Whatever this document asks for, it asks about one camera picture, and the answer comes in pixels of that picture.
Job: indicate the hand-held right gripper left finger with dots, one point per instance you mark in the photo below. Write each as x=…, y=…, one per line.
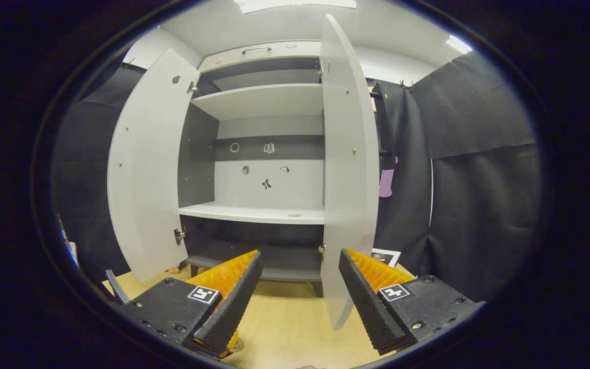
x=233, y=302

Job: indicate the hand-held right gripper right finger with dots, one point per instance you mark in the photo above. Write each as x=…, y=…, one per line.
x=372, y=307

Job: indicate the round wooden coaster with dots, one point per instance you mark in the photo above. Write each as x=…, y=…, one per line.
x=240, y=344

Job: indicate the white cabinet door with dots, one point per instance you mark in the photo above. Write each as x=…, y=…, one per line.
x=146, y=169
x=349, y=179

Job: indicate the small brown toy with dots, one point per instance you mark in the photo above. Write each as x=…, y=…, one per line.
x=173, y=269

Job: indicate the black backdrop cloth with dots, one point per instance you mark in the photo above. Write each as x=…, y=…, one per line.
x=479, y=215

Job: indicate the small ceiling light panel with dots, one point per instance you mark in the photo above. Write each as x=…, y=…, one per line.
x=459, y=44

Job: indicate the long ceiling light panel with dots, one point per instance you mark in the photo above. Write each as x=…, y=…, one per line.
x=295, y=4

